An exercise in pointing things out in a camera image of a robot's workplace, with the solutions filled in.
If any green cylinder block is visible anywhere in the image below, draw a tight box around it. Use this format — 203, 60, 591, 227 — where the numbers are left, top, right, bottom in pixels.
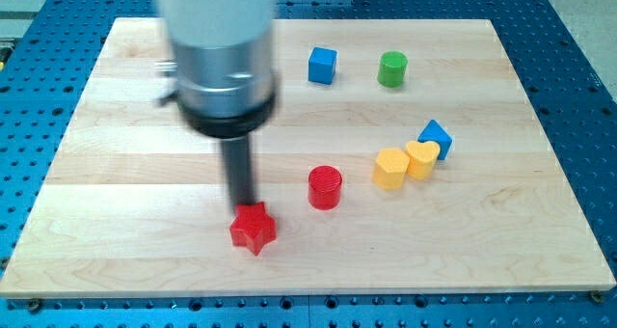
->
377, 51, 408, 88

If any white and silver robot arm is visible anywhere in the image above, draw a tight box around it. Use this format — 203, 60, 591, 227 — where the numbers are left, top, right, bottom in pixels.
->
155, 0, 278, 206

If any yellow heart block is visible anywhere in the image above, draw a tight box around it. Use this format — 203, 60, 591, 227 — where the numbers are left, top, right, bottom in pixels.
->
405, 141, 441, 180

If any blue cube block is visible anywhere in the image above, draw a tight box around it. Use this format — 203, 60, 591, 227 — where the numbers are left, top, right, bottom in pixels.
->
308, 47, 337, 85

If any blue triangle block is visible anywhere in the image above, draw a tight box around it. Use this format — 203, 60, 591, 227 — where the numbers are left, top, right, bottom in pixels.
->
417, 120, 453, 160

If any yellow hexagon block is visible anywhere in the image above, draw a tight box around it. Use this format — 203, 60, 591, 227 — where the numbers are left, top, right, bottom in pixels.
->
372, 148, 410, 190

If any light wooden board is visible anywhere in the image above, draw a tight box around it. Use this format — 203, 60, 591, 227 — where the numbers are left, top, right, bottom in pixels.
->
1, 18, 615, 299

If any blue perforated metal table plate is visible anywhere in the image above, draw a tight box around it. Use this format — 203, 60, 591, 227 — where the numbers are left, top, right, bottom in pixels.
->
1, 0, 616, 327

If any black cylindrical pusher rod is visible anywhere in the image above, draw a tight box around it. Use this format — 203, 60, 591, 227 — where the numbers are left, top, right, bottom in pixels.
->
221, 135, 256, 209

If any red star block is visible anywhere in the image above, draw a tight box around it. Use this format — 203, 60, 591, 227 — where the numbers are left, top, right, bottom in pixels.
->
229, 202, 277, 256

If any red cylinder block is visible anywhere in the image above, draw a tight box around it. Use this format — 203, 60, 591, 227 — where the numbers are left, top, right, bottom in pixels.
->
308, 165, 343, 210

